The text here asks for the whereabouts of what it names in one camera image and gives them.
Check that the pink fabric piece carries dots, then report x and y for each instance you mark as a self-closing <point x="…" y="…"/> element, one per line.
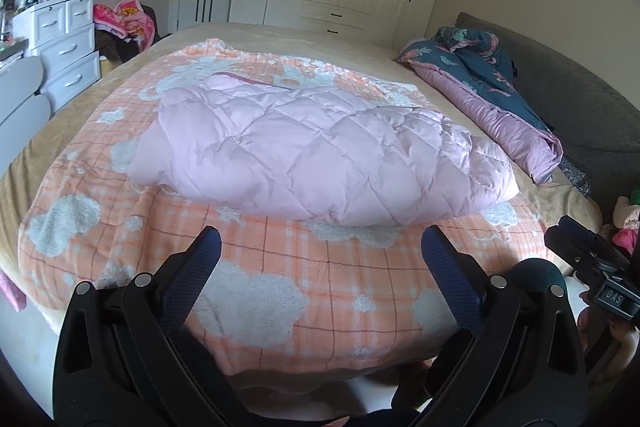
<point x="11" y="292"/>

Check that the cluttered side desk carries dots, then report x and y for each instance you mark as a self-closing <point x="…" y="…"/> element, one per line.
<point x="10" y="37"/>

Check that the pink quilted jacket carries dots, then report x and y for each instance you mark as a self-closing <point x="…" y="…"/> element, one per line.
<point x="325" y="147"/>

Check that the pink cartoon blanket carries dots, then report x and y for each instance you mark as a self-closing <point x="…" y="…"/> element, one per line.
<point x="130" y="19"/>

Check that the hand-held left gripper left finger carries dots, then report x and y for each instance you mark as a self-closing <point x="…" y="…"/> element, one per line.
<point x="197" y="262"/>

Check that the grey upholstered headboard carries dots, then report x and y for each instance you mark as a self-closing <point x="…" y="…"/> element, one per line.
<point x="575" y="72"/>

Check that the white drawer cabinet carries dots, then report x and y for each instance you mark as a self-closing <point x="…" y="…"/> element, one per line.
<point x="65" y="52"/>

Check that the white rounded table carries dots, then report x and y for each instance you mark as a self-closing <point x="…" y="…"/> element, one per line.
<point x="20" y="92"/>

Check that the beige soft toy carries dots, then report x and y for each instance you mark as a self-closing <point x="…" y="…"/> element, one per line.
<point x="625" y="209"/>

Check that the pink cloth heap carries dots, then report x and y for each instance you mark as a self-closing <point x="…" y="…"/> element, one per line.
<point x="627" y="239"/>

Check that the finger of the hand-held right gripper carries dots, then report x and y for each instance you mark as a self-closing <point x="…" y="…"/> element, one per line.
<point x="570" y="257"/>
<point x="595" y="242"/>

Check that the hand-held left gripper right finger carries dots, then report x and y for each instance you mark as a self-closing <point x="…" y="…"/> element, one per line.
<point x="447" y="267"/>

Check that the blue floral quilt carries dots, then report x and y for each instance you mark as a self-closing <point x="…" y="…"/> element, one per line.
<point x="475" y="77"/>

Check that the person's right hand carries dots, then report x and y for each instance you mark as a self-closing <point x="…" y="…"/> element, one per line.
<point x="625" y="339"/>

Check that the dark clothes pile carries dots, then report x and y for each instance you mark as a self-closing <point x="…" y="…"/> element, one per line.
<point x="122" y="52"/>

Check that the person's dark trousers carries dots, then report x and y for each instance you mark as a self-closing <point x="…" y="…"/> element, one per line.
<point x="407" y="402"/>

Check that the orange plaid fleece blanket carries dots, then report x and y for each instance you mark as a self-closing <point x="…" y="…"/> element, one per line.
<point x="300" y="282"/>

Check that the beige bed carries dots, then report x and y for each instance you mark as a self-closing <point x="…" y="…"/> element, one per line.
<point x="350" y="39"/>

